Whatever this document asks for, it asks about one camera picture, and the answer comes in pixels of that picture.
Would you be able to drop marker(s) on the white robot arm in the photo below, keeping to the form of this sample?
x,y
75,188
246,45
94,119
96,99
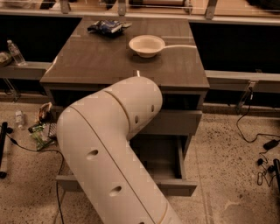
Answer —
x,y
94,136

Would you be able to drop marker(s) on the open grey middle drawer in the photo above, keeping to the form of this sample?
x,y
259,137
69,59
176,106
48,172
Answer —
x,y
159,160

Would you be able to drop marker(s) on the grey drawer cabinet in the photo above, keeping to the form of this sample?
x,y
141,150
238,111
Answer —
x,y
89,62

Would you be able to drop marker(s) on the white bowl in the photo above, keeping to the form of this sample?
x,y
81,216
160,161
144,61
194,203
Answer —
x,y
146,46

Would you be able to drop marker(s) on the blue chip bag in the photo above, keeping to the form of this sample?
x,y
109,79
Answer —
x,y
108,28

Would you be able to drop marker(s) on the brown snack bag on floor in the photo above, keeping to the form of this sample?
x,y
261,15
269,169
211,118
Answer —
x,y
44,113

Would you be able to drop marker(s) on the green snack packets on floor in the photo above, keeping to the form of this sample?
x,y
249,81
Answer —
x,y
44,134

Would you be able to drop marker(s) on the small water bottle on floor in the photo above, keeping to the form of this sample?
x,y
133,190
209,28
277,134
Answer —
x,y
20,119

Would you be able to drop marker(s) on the clear water bottle on ledge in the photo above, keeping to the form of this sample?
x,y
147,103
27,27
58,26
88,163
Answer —
x,y
15,53

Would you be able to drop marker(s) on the black stand left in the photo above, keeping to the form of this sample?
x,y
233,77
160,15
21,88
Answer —
x,y
5,130

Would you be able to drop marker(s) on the bowl on left ledge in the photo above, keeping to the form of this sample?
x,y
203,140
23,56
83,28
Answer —
x,y
5,59

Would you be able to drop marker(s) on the black power adapter with cable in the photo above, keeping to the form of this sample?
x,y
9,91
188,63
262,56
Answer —
x,y
268,174

